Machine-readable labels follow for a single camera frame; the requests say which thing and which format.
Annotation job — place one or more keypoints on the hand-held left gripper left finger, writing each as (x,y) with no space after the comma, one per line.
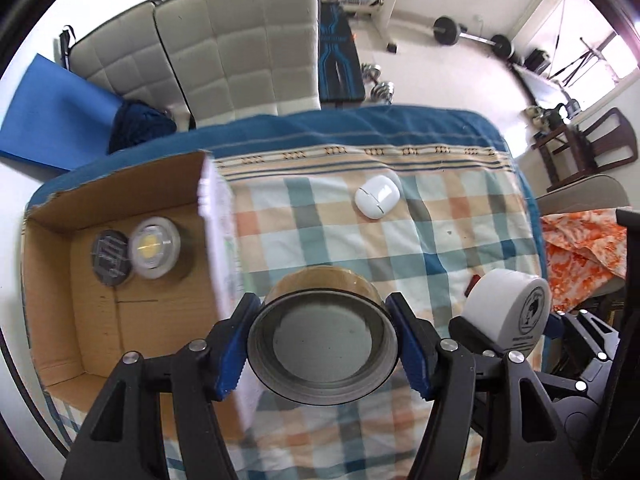
(234,347)

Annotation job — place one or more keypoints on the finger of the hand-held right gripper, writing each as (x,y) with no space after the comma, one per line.
(556,324)
(467,332)

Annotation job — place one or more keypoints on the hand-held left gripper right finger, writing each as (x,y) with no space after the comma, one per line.
(411,347)

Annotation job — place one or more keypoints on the white cylindrical container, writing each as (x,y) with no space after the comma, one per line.
(502,307)

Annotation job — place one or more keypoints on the brown packing tape roll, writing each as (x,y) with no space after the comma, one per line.
(322,340)

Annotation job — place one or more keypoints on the cardboard box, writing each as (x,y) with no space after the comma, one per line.
(125,285)

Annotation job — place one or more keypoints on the small red object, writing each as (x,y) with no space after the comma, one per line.
(472,284)

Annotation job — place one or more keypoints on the orange patterned cloth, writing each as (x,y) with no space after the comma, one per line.
(580,255)

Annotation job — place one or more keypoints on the checked tablecloth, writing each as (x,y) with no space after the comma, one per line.
(380,245)

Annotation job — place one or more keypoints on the white round container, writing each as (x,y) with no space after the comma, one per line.
(154,247)

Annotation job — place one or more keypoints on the grey cushion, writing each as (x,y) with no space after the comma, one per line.
(582,195)

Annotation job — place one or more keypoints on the black round lid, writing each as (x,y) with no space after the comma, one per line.
(111,258)

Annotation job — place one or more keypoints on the white earbud case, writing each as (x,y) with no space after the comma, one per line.
(376,196)

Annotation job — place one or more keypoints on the dark wooden chair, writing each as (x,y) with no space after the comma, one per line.
(595,142)

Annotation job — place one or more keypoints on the dark blue knitted cloth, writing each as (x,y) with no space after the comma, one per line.
(142,125)

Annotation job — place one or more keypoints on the chrome dumbbell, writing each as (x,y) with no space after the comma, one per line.
(384,91)
(371,71)

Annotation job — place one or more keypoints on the black and blue weight bench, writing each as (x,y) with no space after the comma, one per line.
(340,60)

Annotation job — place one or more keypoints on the blue exercise mat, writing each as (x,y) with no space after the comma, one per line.
(55,110)

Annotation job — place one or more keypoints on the white padded chair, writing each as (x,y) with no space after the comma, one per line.
(240,45)
(120,62)

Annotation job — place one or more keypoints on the black barbell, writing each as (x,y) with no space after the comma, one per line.
(447,30)

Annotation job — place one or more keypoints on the white weight rack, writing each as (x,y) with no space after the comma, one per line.
(385,5)

